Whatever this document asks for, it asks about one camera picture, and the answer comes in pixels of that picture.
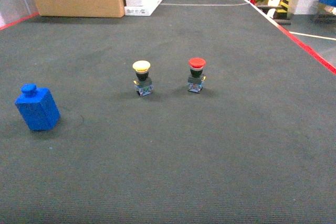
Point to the white flat box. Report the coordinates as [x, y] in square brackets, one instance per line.
[145, 10]

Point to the yellow black striped post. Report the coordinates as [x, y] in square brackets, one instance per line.
[282, 10]

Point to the blue block part with knob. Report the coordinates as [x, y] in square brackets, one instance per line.
[37, 107]

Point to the yellow mushroom push button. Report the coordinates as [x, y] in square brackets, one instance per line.
[143, 84]

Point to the red mushroom push button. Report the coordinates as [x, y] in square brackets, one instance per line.
[196, 78]

